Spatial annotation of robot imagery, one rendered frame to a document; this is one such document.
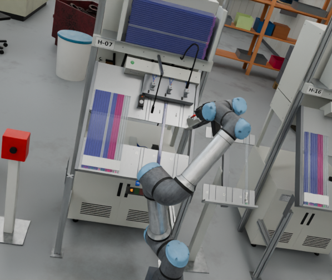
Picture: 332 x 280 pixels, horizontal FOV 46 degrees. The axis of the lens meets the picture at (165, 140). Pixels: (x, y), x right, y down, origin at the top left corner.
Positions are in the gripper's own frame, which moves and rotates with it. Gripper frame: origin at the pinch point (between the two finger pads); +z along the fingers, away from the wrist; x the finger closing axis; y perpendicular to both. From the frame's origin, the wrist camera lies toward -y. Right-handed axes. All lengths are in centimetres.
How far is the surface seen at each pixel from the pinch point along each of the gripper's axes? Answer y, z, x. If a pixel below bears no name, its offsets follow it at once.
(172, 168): -26, 47, -3
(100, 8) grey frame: 79, 51, -22
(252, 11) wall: -11, 609, -840
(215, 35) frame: 29, 22, -65
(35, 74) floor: 95, 349, -79
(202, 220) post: -73, 62, -9
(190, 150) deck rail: -23, 43, -18
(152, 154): -12, 52, 2
